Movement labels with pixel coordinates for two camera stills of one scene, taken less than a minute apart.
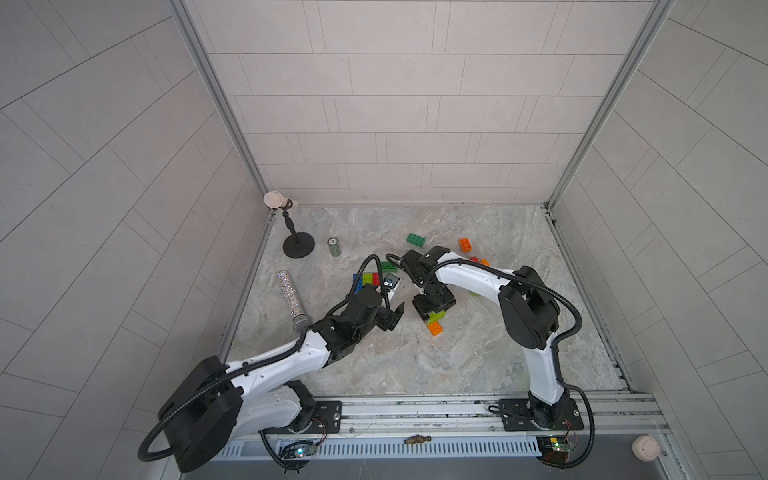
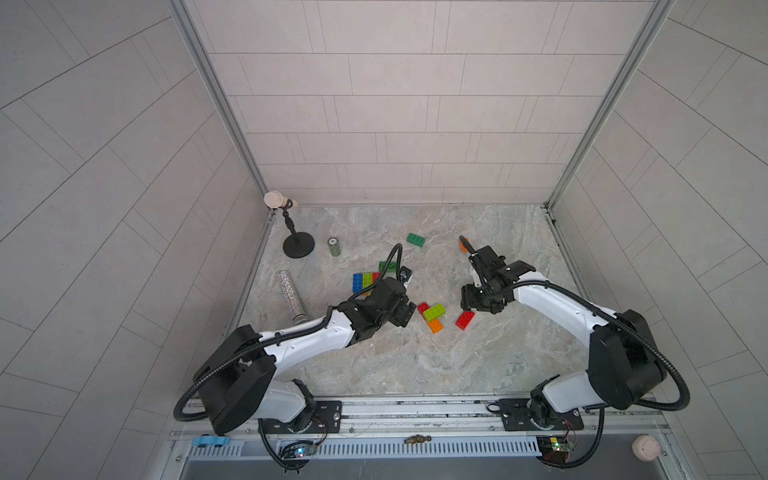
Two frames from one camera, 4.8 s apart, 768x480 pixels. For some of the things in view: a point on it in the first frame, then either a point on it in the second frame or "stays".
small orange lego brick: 435,328 stays
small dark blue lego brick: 359,284 stays
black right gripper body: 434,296 -> 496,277
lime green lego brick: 435,317 stays
